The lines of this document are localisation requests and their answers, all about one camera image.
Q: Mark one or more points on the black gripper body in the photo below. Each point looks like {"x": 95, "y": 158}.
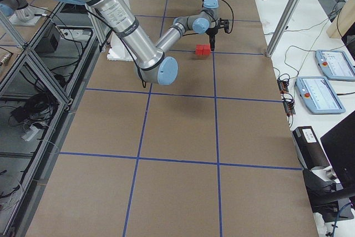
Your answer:
{"x": 212, "y": 31}

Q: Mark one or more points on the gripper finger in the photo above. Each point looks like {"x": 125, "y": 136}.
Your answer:
{"x": 212, "y": 42}

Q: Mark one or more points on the red block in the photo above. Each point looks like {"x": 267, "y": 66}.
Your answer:
{"x": 199, "y": 49}
{"x": 206, "y": 50}

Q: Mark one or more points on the small circuit board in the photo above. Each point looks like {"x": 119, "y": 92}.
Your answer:
{"x": 283, "y": 85}

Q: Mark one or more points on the near teach pendant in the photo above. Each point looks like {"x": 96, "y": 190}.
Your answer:
{"x": 319, "y": 96}

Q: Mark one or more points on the teach pendant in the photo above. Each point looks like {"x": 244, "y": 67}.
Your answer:
{"x": 335, "y": 65}
{"x": 319, "y": 96}

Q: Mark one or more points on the far teach pendant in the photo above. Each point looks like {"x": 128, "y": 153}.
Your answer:
{"x": 335, "y": 65}

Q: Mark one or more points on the black box with label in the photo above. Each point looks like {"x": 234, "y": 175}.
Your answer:
{"x": 308, "y": 148}

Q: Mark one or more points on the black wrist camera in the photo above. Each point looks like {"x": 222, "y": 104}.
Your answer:
{"x": 224, "y": 24}

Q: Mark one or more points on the aluminium frame post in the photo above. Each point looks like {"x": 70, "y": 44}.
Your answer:
{"x": 281, "y": 27}

